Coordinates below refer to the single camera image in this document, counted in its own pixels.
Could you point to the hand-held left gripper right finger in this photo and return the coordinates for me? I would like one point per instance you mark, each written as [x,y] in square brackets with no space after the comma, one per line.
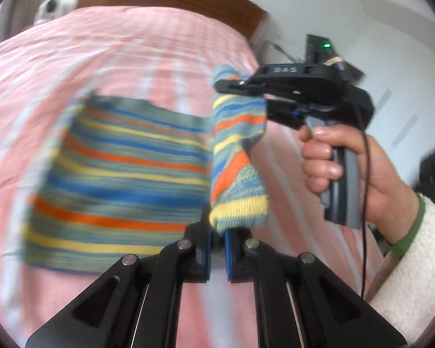
[229,259]

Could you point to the pink striped bed sheet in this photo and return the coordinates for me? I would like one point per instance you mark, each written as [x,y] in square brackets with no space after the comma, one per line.
[130,50]

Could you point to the person's right hand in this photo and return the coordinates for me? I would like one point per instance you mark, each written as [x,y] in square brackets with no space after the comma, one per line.
[384,185]

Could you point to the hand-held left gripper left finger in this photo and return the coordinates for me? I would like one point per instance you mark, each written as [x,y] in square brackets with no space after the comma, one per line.
[199,248]

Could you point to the striped knit sweater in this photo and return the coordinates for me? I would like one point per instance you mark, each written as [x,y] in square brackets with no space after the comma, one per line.
[130,174]

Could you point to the white round camera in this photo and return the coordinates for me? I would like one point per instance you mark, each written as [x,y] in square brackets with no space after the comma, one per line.
[48,9]

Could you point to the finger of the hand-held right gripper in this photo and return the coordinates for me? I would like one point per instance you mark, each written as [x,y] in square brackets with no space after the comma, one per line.
[239,86]
[286,114]

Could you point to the person's right forearm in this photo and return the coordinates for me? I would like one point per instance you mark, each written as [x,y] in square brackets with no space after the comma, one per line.
[420,261]

